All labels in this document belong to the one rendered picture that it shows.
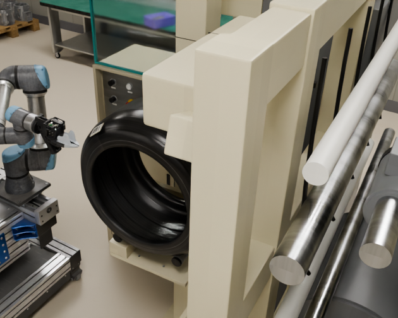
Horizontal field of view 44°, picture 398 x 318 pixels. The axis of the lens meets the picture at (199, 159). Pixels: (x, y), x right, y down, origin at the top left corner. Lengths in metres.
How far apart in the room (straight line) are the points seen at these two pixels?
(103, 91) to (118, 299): 1.22
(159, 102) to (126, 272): 2.05
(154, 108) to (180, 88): 0.11
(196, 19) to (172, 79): 0.67
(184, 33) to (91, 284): 1.79
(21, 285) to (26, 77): 1.13
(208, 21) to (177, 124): 0.79
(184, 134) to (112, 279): 2.12
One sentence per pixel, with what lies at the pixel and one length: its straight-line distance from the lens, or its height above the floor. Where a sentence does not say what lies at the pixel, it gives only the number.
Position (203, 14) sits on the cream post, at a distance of 1.83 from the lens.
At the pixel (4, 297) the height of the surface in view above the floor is 0.23.
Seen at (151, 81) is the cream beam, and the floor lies 1.77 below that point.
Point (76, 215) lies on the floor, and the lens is 3.64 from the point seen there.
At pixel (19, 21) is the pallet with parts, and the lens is 7.42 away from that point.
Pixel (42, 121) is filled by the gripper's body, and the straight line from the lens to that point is 2.09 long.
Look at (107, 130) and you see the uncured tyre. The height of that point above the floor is 1.42.
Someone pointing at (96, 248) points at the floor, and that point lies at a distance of 3.36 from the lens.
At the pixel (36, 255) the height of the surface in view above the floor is 0.21.
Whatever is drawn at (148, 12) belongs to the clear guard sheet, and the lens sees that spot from 2.43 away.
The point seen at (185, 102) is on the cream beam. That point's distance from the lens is 1.20.
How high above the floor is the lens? 2.26
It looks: 33 degrees down
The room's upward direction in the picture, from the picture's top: 2 degrees clockwise
